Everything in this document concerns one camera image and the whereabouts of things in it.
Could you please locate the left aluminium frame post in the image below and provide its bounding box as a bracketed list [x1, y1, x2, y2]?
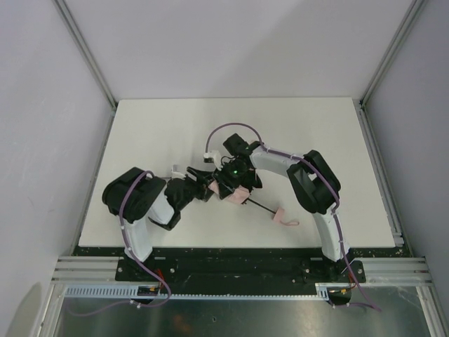
[52, 0, 118, 111]

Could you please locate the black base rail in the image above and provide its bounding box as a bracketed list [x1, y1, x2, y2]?
[74, 246, 417, 295]

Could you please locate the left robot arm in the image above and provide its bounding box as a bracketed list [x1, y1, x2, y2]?
[102, 166, 213, 263]

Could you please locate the aluminium frame post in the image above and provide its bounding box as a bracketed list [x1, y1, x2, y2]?
[52, 0, 118, 111]
[359, 0, 429, 107]

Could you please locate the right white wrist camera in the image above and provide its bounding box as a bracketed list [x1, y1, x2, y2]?
[203, 150, 221, 163]

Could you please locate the right aluminium frame post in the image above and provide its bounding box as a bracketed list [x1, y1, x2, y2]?
[359, 0, 429, 107]

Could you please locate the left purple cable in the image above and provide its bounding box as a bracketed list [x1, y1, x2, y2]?
[66, 171, 173, 317]

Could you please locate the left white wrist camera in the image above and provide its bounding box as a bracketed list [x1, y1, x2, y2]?
[171, 164, 185, 179]

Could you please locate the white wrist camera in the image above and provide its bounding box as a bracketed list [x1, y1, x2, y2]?
[171, 164, 185, 179]
[203, 150, 221, 163]

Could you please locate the white slotted cable duct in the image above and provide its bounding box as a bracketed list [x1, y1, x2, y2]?
[65, 284, 329, 300]

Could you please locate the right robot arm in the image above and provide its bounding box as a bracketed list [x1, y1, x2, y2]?
[203, 133, 349, 262]

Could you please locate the pink folding umbrella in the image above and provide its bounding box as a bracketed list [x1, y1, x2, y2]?
[224, 187, 300, 227]

